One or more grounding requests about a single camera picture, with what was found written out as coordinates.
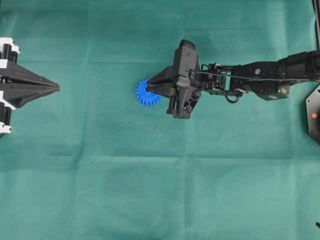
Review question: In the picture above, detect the blue plastic gear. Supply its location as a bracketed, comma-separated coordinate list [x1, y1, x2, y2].
[135, 78, 162, 107]

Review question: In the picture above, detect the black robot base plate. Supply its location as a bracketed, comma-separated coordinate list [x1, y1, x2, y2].
[305, 85, 320, 144]

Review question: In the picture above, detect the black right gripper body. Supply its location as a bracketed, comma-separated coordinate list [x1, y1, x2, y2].
[168, 39, 201, 119]

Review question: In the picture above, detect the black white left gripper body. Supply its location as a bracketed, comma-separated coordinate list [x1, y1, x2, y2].
[0, 37, 20, 138]

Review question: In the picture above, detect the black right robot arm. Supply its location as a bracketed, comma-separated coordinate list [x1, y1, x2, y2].
[146, 39, 320, 119]

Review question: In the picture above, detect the green table cloth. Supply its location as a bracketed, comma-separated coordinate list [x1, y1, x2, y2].
[0, 0, 320, 240]

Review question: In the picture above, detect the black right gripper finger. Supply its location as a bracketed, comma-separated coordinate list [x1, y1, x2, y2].
[148, 65, 178, 84]
[147, 83, 177, 98]

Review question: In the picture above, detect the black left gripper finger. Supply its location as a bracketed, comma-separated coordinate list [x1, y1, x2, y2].
[3, 60, 60, 88]
[3, 83, 60, 108]

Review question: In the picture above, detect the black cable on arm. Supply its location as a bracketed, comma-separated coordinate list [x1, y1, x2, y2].
[187, 68, 301, 81]

